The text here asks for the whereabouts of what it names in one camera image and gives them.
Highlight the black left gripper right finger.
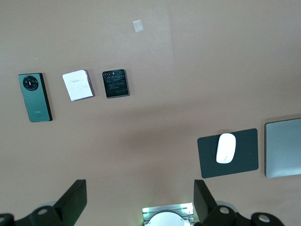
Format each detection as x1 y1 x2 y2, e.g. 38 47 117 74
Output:
193 179 285 226

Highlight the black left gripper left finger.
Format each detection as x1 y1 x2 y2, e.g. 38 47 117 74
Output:
0 179 88 226

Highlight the dark green smartphone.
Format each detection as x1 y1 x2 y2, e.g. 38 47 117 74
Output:
18 73 53 123

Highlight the white flip phone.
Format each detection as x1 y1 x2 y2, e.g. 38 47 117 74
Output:
62 69 95 102

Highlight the black flip phone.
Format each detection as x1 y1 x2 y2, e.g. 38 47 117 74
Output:
102 68 130 99

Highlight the white computer mouse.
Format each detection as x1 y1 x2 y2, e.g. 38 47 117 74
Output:
215 133 237 164

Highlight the black mouse pad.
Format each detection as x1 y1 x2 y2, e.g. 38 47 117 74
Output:
197 128 260 179

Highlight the grey closed laptop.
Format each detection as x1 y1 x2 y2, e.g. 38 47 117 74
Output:
264 117 301 179

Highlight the small clear tape patch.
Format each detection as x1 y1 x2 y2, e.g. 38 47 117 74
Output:
132 19 145 33

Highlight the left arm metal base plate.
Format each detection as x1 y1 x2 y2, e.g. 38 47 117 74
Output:
142 202 195 226

